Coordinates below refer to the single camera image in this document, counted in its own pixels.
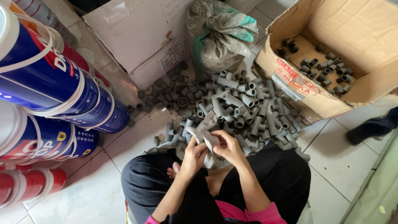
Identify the person's left hand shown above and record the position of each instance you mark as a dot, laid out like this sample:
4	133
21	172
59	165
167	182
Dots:
192	160

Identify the person's right hand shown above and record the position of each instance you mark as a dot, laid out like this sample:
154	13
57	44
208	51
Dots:
232	151

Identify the person's left fingers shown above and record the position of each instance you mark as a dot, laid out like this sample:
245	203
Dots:
195	146

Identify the grey wiping cloth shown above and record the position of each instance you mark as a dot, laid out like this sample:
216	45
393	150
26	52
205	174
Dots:
205	137

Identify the grey pipe elbow fitting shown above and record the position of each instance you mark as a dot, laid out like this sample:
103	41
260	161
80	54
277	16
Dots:
211	161

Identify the brown rough lump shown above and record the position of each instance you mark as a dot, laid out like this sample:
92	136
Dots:
210	122

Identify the person's bare foot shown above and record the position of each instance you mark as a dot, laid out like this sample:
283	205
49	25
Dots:
173	171

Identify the pile of grey pipe fittings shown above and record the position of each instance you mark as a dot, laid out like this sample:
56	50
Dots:
236	105

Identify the blue paint bucket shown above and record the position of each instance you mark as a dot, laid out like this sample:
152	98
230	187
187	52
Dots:
34	65
31	137
87	99
116	116
84	141

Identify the person's pink shirt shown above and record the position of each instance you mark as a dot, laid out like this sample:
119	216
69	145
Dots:
248	214

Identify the person's black trousers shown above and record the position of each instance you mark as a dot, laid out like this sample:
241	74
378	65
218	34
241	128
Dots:
286	177

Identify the grey green plastic sack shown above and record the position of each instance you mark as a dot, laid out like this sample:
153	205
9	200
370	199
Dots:
220	34

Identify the white cardboard box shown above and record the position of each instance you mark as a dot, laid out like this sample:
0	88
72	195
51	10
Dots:
140	34

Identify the red paint bucket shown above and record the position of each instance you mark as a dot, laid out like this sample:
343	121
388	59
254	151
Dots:
29	183
77	57

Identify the heap of dark grey sockets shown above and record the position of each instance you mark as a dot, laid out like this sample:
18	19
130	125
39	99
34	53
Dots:
326	70

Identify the brown cardboard box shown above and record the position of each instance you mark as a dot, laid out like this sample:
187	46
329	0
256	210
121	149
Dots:
335	56

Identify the pale green fabric sheet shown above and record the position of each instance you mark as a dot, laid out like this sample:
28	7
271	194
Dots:
377	186

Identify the silver paint can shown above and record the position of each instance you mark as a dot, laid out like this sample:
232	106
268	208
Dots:
43	15

